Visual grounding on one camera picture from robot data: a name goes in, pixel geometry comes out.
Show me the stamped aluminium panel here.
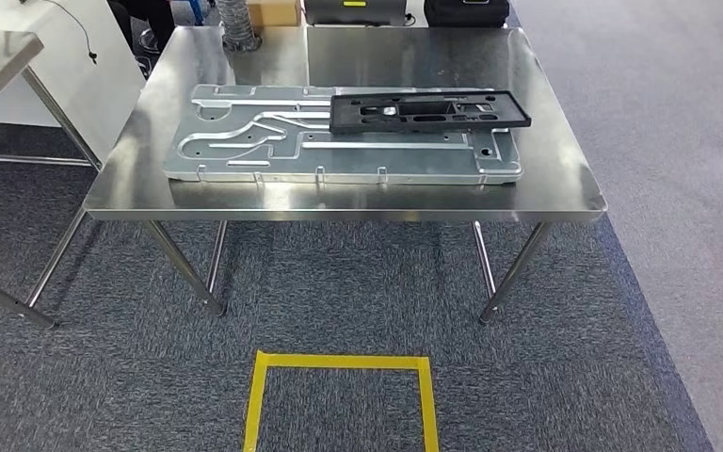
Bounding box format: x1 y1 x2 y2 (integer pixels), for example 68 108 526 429
161 84 525 187

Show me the cardboard box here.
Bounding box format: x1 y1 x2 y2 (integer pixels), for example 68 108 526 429
246 0 303 29

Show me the black rectangular plastic frame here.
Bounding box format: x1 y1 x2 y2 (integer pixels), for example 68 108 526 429
329 89 533 136

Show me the white cabinet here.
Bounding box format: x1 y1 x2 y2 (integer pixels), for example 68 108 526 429
0 0 148 165

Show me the grey flexible duct hose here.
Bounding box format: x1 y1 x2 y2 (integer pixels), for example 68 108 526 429
215 0 264 54

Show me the thin black cable with plug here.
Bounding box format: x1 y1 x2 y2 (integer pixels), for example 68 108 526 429
43 0 98 66

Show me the grey case with yellow label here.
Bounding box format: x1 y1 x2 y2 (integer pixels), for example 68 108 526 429
303 0 410 27

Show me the stainless steel workbench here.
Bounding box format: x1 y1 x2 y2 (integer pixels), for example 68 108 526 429
82 24 609 327

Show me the black case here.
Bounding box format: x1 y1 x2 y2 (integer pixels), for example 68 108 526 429
423 0 511 28

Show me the yellow floor tape square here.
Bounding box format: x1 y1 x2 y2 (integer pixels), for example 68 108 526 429
243 350 441 452

